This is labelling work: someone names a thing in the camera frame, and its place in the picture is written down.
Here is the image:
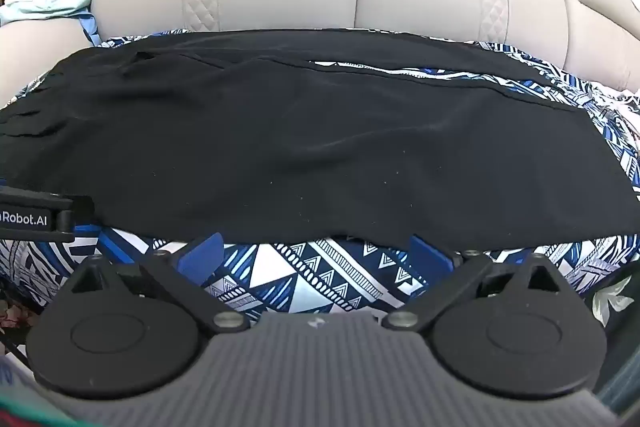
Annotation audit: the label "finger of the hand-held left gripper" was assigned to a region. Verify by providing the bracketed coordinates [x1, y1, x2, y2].
[56, 195, 96, 233]

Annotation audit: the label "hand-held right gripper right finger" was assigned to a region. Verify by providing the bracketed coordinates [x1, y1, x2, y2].
[380, 234, 566, 334]

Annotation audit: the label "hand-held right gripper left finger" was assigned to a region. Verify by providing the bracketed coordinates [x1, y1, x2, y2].
[70, 232, 251, 336]

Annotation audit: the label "black pants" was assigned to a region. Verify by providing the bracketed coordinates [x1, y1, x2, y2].
[0, 29, 640, 253]

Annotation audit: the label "blue white patterned blanket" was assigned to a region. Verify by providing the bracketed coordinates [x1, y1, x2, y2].
[0, 28, 640, 333]

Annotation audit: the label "dark floral cloth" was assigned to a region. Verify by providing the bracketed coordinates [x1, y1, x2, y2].
[590, 274, 640, 325]

